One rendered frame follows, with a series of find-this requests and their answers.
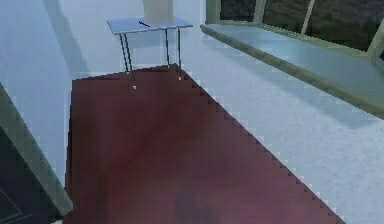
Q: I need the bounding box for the grey framed window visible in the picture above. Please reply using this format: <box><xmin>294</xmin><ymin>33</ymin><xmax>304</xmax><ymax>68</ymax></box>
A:
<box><xmin>200</xmin><ymin>0</ymin><xmax>384</xmax><ymax>120</ymax></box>

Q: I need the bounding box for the dark framed window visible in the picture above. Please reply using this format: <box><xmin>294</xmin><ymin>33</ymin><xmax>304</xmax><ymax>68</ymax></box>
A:
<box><xmin>0</xmin><ymin>81</ymin><xmax>74</xmax><ymax>224</ymax></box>

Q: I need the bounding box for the small grey metal-legged table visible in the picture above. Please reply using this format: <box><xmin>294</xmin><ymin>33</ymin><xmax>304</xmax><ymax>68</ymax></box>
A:
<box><xmin>106</xmin><ymin>15</ymin><xmax>194</xmax><ymax>90</ymax></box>

